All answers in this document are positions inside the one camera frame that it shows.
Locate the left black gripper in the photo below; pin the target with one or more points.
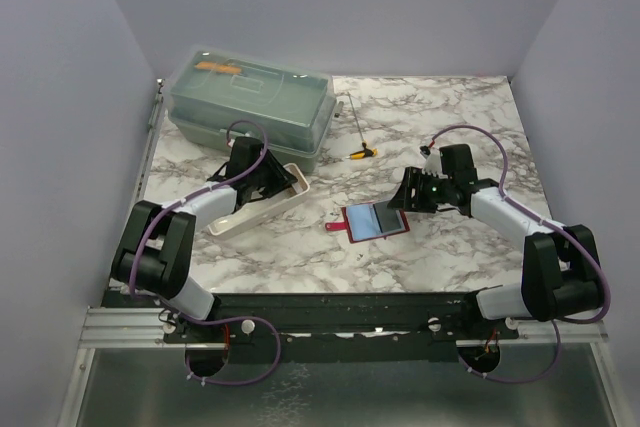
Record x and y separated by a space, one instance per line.
280 177

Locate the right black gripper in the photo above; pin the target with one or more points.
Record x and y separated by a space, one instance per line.
403 200

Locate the credit card with magnetic stripe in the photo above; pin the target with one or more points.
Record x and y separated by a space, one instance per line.
389 220

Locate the red leather card holder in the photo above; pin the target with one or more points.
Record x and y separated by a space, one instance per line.
360 223

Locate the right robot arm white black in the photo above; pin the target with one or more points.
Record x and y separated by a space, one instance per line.
558 278

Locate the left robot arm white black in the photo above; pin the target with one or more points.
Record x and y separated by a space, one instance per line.
155 250

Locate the white rectangular plastic tray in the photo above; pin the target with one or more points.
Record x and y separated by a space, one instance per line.
254 214

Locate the green plastic toolbox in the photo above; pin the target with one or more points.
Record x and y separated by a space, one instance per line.
294 106

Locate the orange tool inside toolbox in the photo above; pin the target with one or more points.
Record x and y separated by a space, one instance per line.
218 67

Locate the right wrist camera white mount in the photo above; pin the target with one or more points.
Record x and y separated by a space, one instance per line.
432 160

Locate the yellow black T-handle hex key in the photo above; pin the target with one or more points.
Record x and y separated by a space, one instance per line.
365 150

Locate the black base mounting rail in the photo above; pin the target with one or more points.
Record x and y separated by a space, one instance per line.
307 328

